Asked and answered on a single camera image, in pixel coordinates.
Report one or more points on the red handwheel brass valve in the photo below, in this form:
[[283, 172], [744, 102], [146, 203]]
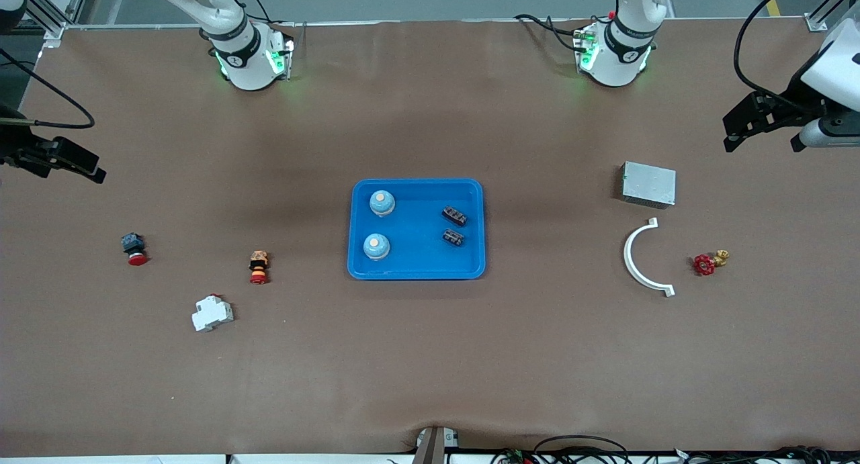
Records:
[[704, 264]]

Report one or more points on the blue plastic tray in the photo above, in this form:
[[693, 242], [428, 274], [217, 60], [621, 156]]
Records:
[[416, 262]]

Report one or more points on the red emergency stop button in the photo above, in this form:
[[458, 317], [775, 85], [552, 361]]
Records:
[[136, 250]]

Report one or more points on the grey metal power supply box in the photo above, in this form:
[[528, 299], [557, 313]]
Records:
[[648, 184]]

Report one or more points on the silver table edge rail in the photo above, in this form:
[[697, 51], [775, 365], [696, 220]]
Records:
[[134, 26]]

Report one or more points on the black terminal block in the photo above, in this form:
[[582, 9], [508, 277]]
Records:
[[454, 238], [455, 216]]

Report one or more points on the blue bell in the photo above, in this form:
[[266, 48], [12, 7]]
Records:
[[377, 246], [382, 203]]

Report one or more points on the orange red push button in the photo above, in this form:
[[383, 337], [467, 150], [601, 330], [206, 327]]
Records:
[[259, 267]]

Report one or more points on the aluminium frame profile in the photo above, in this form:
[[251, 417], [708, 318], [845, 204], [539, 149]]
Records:
[[816, 22], [54, 27]]

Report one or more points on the camera mount post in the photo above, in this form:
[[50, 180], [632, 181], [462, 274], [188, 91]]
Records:
[[433, 445]]

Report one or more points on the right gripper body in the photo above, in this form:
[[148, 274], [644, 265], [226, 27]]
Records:
[[15, 144]]

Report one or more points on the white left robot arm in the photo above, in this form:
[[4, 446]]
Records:
[[621, 54]]

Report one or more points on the white curved plastic bracket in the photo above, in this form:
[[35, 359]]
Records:
[[630, 262]]

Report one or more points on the white circuit breaker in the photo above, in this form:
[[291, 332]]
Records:
[[212, 313]]

